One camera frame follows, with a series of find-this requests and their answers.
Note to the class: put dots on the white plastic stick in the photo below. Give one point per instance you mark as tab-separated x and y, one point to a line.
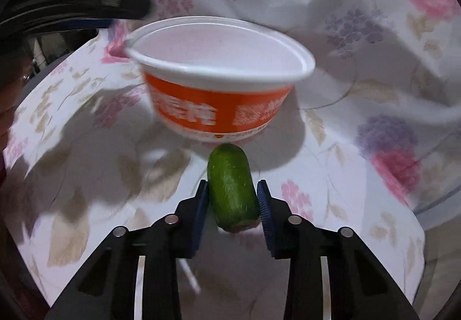
191	276

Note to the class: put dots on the floral printed cloth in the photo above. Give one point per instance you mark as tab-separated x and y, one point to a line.
360	71

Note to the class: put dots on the green cucumber piece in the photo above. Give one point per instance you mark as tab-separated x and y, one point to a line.
232	190

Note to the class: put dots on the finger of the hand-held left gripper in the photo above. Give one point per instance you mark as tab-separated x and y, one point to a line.
122	3
90	23

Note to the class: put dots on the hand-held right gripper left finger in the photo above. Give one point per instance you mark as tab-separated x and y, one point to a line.
201	213

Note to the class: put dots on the orange and white paper bowl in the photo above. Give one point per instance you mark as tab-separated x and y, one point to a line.
219	78

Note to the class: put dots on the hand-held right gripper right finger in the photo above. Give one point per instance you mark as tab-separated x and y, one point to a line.
265	215

